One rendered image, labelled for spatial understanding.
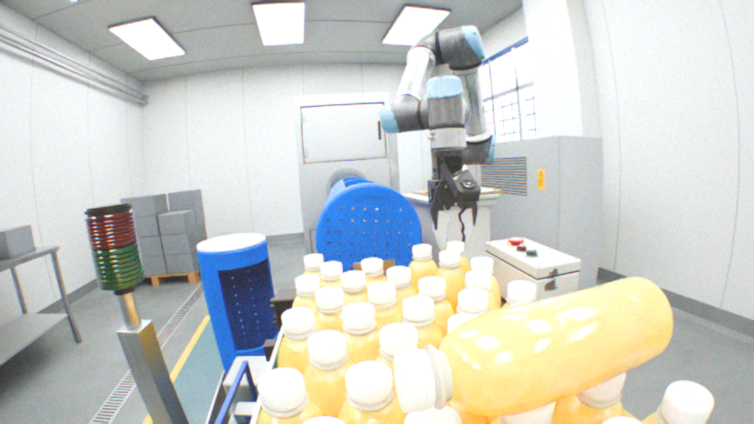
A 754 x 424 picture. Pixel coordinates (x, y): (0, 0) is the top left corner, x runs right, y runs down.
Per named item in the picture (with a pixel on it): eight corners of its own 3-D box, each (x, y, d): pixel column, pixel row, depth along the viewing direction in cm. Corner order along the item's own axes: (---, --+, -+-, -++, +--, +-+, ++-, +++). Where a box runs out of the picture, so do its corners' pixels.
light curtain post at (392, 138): (405, 325, 243) (393, 109, 219) (406, 328, 237) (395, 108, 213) (397, 325, 242) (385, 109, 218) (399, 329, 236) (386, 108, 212)
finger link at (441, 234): (438, 246, 69) (443, 206, 68) (446, 254, 63) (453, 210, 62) (424, 246, 68) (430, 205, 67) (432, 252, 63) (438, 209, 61)
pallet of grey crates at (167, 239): (212, 265, 433) (202, 188, 416) (196, 283, 355) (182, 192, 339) (145, 271, 406) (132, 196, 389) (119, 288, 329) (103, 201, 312)
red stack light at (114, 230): (147, 237, 34) (143, 208, 33) (117, 249, 28) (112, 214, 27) (111, 240, 33) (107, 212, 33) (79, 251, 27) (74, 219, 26)
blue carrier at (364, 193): (379, 230, 170) (380, 177, 166) (418, 288, 84) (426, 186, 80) (326, 228, 166) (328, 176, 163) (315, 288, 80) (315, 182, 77)
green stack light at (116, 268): (154, 274, 35) (147, 238, 34) (127, 291, 28) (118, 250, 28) (119, 275, 34) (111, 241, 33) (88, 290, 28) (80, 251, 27)
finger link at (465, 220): (467, 241, 70) (460, 203, 68) (478, 247, 64) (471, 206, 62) (455, 245, 69) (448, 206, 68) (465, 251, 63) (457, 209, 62)
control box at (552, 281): (520, 277, 68) (523, 235, 67) (576, 310, 49) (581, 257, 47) (484, 283, 67) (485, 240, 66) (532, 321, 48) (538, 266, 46)
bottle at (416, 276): (441, 328, 68) (440, 249, 65) (438, 345, 61) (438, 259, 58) (411, 326, 70) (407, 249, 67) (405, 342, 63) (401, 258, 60)
